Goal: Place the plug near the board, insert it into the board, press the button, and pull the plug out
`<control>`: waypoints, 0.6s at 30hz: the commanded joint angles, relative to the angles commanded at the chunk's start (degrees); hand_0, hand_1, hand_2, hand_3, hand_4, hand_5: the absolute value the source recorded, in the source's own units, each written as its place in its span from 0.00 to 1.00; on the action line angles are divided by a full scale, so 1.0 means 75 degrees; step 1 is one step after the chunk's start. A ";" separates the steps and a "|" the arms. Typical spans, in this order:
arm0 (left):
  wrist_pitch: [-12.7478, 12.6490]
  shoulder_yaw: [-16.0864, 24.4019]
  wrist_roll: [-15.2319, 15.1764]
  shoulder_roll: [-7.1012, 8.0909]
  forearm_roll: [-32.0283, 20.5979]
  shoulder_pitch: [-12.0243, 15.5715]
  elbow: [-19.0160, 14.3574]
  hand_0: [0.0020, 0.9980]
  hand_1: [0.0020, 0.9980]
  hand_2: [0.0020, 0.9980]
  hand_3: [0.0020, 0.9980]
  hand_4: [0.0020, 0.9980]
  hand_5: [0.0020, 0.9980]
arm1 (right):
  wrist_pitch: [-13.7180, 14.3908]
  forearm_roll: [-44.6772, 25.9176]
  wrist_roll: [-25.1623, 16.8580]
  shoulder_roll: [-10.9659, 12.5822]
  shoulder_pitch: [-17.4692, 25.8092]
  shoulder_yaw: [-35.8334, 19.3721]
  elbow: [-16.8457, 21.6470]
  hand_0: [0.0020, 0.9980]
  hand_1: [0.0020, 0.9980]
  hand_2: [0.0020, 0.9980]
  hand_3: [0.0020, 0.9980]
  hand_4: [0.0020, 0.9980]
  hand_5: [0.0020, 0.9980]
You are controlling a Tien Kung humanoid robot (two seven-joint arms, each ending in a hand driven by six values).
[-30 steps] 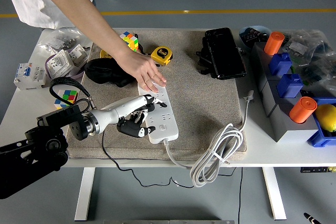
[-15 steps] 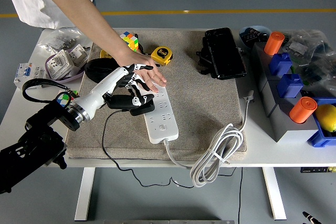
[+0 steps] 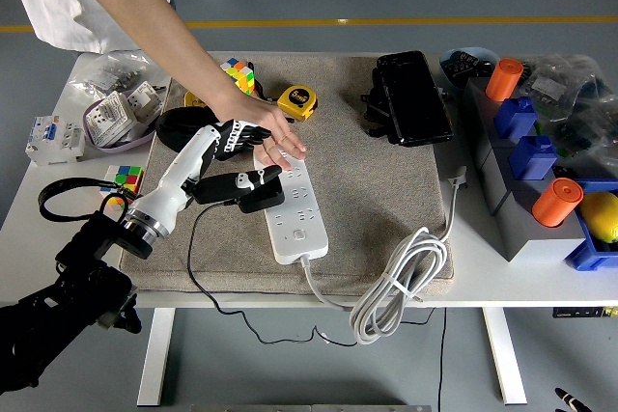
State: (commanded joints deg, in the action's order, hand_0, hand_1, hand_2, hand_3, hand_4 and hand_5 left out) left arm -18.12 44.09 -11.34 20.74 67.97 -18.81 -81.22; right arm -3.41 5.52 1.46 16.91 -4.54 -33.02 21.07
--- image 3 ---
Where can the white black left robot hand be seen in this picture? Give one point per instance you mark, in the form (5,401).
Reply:
(178,175)

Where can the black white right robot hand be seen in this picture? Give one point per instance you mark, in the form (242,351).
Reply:
(570,402)

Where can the person's hand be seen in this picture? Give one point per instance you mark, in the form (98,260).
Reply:
(261,127)

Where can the black plug adapter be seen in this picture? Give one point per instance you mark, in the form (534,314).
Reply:
(263,197)

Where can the white power strip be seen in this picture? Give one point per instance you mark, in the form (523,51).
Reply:
(314,219)

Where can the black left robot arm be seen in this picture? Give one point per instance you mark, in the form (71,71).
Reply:
(58,306)

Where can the person's forearm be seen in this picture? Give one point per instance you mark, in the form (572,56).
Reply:
(145,21)

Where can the black cloth pouch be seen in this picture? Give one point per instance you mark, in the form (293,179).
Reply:
(166,134)

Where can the yellow tape measure red label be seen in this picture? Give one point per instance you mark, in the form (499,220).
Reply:
(297,101)

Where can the small colourful puzzle cube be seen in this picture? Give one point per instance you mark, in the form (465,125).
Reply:
(123,175)

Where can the large colourful puzzle cube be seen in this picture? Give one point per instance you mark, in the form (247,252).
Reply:
(239,75)

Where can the yellow tape measure black label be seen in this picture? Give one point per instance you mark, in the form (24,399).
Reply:
(192,101)

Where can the white table leg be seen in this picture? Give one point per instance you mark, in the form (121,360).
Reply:
(507,364)
(154,364)

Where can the black table control panel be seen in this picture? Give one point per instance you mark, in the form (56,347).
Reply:
(577,312)

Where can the grey-brown mat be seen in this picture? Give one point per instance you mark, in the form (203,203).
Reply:
(347,190)

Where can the clear bag of screws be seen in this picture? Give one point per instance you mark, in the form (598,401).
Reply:
(103,76)

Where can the white circuit breaker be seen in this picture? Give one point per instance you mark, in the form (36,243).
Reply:
(53,142)

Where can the blue bin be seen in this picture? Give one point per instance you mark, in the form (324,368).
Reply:
(586,253)

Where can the black flat device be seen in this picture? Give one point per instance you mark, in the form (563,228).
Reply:
(415,98)

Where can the grey block holder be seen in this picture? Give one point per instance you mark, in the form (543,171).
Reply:
(526,243)

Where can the yellow lemon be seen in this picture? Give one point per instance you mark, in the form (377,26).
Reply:
(601,216)

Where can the orange cylinder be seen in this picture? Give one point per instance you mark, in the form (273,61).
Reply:
(503,79)
(555,204)

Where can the black parts packets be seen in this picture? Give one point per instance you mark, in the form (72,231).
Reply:
(463,67)

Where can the light blue bowl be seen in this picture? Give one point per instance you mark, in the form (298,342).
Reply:
(483,51)

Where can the blue block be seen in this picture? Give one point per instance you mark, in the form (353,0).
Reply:
(531,161)
(514,120)

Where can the clear bag of parts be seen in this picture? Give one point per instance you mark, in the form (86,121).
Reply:
(548,86)
(589,132)

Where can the green plastic part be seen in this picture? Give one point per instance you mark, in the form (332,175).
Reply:
(538,128)

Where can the white wall socket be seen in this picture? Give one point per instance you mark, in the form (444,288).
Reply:
(111,115)
(145,98)

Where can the black bracket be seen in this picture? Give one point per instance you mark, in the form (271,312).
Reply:
(375,113)

